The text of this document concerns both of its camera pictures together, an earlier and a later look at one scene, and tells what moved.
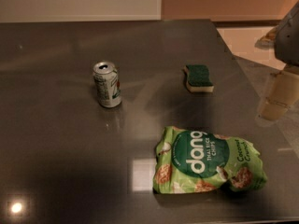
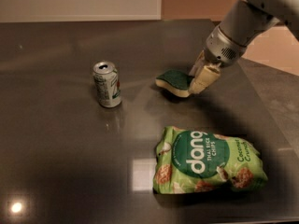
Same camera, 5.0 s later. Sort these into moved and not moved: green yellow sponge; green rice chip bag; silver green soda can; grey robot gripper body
Moved: green yellow sponge; grey robot gripper body
Not moved: green rice chip bag; silver green soda can
